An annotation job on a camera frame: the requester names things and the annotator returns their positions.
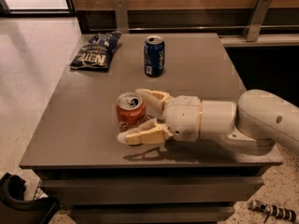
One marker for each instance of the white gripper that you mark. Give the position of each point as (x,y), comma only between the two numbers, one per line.
(183,117)

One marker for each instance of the red coke can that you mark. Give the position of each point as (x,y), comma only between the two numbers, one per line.
(131,110)

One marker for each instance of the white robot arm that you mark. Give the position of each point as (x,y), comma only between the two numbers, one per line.
(253,124)

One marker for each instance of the blue pepsi can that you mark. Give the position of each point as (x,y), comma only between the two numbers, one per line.
(154,56)

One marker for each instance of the blue kettle chips bag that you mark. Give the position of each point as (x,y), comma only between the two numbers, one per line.
(97,53)

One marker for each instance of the grey drawer cabinet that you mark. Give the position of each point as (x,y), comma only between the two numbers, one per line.
(76,153)

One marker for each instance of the black curved object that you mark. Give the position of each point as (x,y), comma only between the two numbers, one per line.
(15,210)

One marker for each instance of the left metal bracket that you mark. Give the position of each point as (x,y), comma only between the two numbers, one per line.
(121,14)

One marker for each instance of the metal bracket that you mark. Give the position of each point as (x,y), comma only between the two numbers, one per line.
(121,14)
(253,29)

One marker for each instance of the right metal bracket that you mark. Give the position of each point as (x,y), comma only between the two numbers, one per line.
(253,29)

